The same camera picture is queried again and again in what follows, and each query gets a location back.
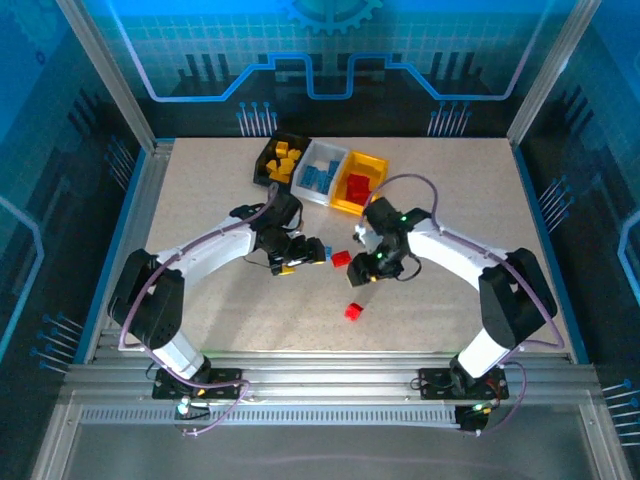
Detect black plastic bin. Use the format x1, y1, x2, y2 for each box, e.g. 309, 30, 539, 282
252, 131, 314, 195

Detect yellow plastic bin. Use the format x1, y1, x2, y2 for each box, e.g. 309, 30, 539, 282
329, 149, 391, 217

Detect white plastic bin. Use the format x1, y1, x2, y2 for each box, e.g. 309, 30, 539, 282
291, 140, 350, 208

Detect small controller box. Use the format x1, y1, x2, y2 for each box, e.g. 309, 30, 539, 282
174, 397, 211, 436
455, 402, 490, 435

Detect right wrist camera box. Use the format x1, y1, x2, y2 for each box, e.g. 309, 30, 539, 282
352, 223, 375, 252

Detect aluminium frame rail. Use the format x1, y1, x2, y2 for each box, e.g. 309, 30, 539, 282
62, 349, 604, 407

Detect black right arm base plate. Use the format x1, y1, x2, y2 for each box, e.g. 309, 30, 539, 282
418, 367, 510, 401

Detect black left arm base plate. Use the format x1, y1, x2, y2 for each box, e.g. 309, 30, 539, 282
152, 367, 245, 401

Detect aluminium side rail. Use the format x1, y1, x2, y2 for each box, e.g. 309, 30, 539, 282
84, 139, 175, 362

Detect slotted grey cable duct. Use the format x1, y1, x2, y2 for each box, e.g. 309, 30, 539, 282
79, 405, 461, 427

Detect aluminium frame post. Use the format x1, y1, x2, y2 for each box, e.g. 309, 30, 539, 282
54, 0, 161, 151
505, 0, 604, 146

